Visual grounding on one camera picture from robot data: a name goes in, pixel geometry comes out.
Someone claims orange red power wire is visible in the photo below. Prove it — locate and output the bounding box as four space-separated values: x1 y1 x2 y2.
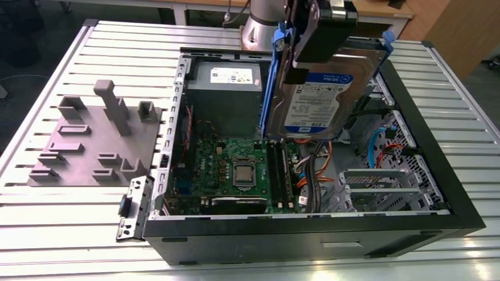
382 143 421 157

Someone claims grey power supply unit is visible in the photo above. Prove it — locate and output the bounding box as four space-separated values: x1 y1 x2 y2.
182 61 262 140

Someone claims black PC case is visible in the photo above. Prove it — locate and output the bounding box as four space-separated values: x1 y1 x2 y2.
142 46 488 266

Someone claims grey parts rack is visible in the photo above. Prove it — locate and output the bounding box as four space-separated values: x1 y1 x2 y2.
25 79 162 188

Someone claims CPU socket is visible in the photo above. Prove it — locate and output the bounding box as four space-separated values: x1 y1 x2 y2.
230 156 261 193

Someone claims wooden cabinet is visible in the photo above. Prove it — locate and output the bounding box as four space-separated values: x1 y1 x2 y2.
424 0 500 80

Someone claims green motherboard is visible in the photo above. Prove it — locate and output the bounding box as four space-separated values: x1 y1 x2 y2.
165 137 304 216

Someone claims RAM stick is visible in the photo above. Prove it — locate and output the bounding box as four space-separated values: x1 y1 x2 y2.
277 139 296 210

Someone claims black graphics card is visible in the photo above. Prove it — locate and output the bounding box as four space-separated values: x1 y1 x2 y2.
198 195 270 217

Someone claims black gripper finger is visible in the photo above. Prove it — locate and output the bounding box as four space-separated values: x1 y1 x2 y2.
284 8 358 85
286 0 313 59

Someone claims hard disk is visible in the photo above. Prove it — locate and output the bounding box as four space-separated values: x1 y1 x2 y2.
261 29 393 140

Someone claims thick black cable pair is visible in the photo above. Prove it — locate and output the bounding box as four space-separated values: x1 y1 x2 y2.
304 107 392 213

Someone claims multicoloured PSU wire bundle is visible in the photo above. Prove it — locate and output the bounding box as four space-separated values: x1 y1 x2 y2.
256 122 337 194

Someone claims silver CPU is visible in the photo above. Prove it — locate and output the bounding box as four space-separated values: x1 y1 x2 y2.
233 165 257 182

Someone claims blue data wire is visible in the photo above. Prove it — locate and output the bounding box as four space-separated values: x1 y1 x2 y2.
366 125 397 170

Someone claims metal disk bay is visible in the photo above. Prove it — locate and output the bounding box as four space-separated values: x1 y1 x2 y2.
337 168 448 213

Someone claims wooden desk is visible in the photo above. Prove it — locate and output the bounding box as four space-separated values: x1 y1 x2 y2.
156 0 416 40

